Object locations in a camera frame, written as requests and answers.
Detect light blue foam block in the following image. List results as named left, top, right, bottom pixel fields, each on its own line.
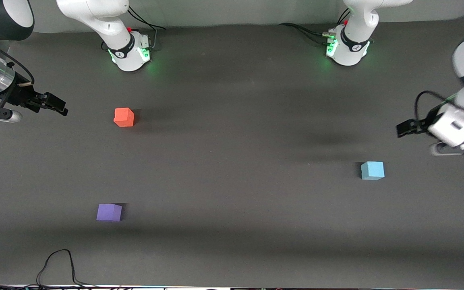
left=360, top=161, right=385, bottom=180

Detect orange foam block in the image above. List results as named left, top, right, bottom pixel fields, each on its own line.
left=113, top=108, right=135, bottom=128

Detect purple foam block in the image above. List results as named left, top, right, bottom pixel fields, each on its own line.
left=96, top=203, right=123, bottom=222

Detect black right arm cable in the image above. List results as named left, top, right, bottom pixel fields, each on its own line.
left=0, top=39, right=36, bottom=87

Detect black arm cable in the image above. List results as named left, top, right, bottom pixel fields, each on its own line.
left=0, top=39, right=36, bottom=87
left=415, top=90, right=459, bottom=122

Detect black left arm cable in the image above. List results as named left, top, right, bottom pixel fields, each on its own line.
left=415, top=90, right=459, bottom=122

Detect black right base cables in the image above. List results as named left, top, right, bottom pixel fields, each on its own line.
left=126, top=5, right=167, bottom=52

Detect black base cables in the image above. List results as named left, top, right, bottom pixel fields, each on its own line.
left=126, top=5, right=167, bottom=52
left=278, top=7, right=352, bottom=46

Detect black looped table cable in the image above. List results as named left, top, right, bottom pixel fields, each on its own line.
left=0, top=249, right=97, bottom=289

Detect black left base cables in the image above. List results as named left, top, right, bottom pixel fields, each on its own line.
left=278, top=7, right=352, bottom=46

